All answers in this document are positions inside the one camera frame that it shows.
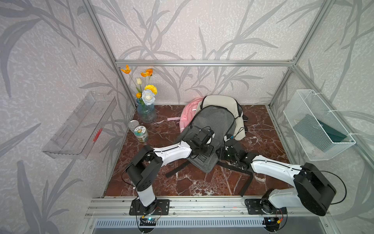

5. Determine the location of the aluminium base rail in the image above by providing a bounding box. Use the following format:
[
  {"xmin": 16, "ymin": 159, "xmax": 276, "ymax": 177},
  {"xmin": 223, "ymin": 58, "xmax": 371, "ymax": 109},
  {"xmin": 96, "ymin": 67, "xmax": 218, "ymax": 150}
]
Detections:
[{"xmin": 84, "ymin": 196, "xmax": 322, "ymax": 219}]

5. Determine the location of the beige backpack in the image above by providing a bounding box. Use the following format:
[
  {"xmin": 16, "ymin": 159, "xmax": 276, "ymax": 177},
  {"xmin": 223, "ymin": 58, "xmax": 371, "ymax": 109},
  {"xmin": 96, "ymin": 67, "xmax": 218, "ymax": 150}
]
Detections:
[{"xmin": 196, "ymin": 95, "xmax": 248, "ymax": 141}]

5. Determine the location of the sunflower label plastic can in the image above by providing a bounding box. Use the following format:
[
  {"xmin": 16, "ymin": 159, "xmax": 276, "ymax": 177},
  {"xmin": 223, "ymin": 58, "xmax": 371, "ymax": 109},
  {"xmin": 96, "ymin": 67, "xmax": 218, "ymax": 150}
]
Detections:
[{"xmin": 133, "ymin": 126, "xmax": 149, "ymax": 142}]

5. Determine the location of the pink backpack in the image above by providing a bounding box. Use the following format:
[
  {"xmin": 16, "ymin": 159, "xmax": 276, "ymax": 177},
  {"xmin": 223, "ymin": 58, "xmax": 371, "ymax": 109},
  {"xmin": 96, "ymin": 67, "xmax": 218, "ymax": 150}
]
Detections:
[{"xmin": 167, "ymin": 97, "xmax": 204, "ymax": 132}]

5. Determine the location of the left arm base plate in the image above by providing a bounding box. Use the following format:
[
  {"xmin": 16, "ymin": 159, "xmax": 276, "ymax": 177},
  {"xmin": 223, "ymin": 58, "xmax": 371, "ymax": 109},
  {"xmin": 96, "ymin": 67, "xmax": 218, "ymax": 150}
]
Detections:
[{"xmin": 129, "ymin": 199, "xmax": 170, "ymax": 216}]

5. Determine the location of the white wire mesh basket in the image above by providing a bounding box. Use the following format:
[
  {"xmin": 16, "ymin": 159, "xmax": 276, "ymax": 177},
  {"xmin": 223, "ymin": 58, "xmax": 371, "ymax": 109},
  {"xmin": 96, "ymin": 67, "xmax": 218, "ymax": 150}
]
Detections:
[{"xmin": 283, "ymin": 89, "xmax": 356, "ymax": 161}]

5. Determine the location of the clear acrylic wall shelf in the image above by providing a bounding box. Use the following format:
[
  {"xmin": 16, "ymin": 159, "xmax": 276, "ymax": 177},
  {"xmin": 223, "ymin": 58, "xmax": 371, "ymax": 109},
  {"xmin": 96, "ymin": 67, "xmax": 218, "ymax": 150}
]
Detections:
[{"xmin": 42, "ymin": 91, "xmax": 117, "ymax": 160}]

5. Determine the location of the blue glass vase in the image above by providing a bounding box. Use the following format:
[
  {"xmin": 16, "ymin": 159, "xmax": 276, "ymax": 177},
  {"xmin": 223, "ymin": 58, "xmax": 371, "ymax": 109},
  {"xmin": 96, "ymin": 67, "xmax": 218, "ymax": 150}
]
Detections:
[{"xmin": 136, "ymin": 98, "xmax": 157, "ymax": 123}]

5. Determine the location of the red marker on shelf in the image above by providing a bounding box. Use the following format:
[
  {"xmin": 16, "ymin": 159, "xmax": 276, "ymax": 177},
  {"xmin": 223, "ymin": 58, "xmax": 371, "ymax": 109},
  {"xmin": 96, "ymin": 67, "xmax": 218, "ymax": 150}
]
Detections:
[{"xmin": 93, "ymin": 128, "xmax": 103, "ymax": 142}]

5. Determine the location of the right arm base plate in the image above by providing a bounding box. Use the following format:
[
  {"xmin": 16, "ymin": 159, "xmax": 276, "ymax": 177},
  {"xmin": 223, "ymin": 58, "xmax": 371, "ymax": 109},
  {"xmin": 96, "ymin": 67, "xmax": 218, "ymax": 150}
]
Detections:
[{"xmin": 244, "ymin": 199, "xmax": 288, "ymax": 216}]

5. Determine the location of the green box in basket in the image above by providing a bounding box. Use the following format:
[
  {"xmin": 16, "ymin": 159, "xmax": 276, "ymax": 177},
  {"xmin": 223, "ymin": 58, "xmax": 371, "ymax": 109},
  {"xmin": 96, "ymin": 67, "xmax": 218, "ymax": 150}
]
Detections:
[{"xmin": 293, "ymin": 114, "xmax": 351, "ymax": 152}]

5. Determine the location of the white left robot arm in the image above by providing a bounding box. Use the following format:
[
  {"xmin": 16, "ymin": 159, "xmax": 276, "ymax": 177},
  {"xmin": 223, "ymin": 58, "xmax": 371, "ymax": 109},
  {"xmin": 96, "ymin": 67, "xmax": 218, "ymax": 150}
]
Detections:
[{"xmin": 125, "ymin": 126, "xmax": 215, "ymax": 214}]

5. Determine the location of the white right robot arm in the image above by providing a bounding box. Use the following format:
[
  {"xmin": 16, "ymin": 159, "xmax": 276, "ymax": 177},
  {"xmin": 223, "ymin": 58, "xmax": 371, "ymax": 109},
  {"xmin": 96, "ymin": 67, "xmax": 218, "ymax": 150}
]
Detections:
[{"xmin": 216, "ymin": 139, "xmax": 337, "ymax": 216}]

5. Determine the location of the artificial flower bouquet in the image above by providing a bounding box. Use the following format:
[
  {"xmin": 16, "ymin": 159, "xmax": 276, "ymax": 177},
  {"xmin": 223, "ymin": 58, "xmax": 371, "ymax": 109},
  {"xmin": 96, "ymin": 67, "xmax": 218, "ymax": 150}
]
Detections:
[{"xmin": 120, "ymin": 65, "xmax": 158, "ymax": 107}]

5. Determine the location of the grey backpack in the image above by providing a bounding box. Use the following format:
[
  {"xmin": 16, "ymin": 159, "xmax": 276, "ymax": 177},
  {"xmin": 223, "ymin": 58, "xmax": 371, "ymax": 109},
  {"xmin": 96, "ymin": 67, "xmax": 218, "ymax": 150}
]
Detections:
[{"xmin": 165, "ymin": 104, "xmax": 254, "ymax": 197}]

